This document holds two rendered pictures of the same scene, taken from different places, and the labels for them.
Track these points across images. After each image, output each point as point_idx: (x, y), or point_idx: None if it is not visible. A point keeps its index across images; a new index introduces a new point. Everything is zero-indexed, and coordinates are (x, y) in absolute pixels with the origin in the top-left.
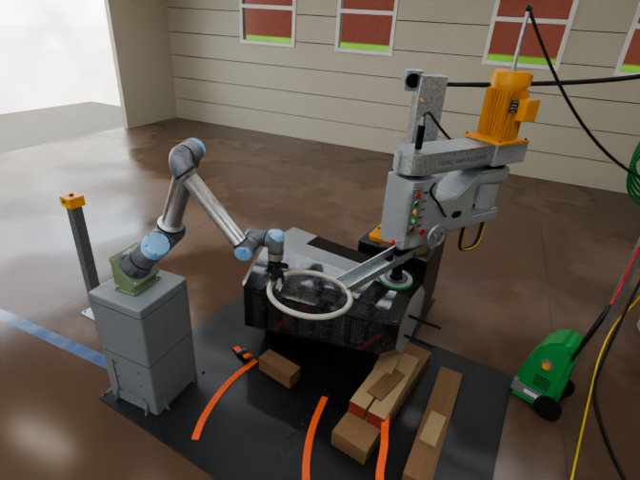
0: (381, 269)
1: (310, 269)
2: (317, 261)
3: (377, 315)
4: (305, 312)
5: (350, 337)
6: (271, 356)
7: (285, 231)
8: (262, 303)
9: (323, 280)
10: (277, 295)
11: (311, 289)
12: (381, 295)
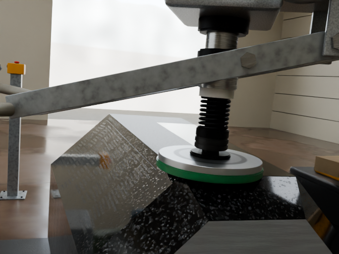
0: (115, 75)
1: (110, 140)
2: (125, 128)
3: (94, 238)
4: (57, 214)
5: None
6: None
7: (158, 116)
8: (51, 194)
9: (104, 156)
10: (54, 177)
11: (83, 169)
12: (140, 190)
